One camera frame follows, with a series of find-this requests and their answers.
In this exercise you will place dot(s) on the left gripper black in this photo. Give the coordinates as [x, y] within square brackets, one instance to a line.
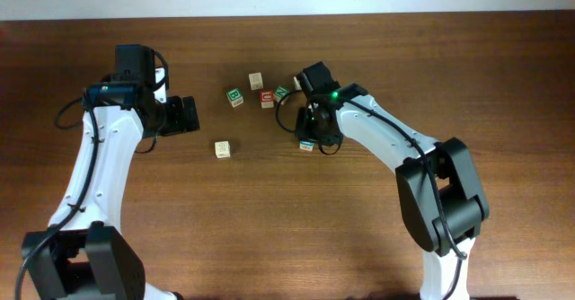
[178, 123]

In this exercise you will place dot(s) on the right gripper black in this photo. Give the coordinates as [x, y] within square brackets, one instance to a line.
[301, 118]

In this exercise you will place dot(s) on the blue D wooden block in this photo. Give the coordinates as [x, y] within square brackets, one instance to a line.
[307, 146]

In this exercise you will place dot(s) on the wooden block number 2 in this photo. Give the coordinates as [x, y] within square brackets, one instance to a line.
[222, 149]

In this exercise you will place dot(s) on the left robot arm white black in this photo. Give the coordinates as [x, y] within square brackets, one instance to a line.
[82, 253]

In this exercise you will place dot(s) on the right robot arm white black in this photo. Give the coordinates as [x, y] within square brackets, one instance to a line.
[442, 201]

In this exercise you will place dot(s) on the plain wooden block top middle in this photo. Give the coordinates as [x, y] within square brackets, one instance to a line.
[296, 83]

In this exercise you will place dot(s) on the plain wooden block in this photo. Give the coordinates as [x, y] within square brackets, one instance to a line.
[296, 83]
[255, 80]

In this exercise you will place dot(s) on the green N wooden block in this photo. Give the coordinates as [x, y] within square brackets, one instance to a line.
[279, 93]

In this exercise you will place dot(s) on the green B wooden block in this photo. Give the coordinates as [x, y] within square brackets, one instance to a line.
[235, 97]

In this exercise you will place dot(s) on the red U wooden block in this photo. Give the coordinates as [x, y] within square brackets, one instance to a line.
[267, 99]

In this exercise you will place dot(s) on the plain wooden block top left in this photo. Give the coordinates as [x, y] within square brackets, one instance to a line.
[255, 80]

